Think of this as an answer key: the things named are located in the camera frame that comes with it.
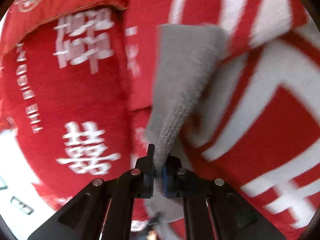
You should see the grey knitted garment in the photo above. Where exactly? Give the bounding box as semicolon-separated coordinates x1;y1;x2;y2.
144;24;228;240

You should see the red printed blanket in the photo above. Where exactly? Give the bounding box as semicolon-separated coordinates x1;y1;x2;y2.
0;0;320;240

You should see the red embroidered pillow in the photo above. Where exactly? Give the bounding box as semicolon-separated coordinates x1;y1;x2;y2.
0;0;130;55

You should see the white printed sheet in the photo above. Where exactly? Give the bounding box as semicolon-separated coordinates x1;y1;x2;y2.
0;127;59;233

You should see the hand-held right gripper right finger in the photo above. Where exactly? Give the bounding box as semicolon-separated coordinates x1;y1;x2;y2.
162;156;287;240

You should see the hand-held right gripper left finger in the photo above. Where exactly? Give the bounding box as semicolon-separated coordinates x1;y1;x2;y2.
27;143;156;240

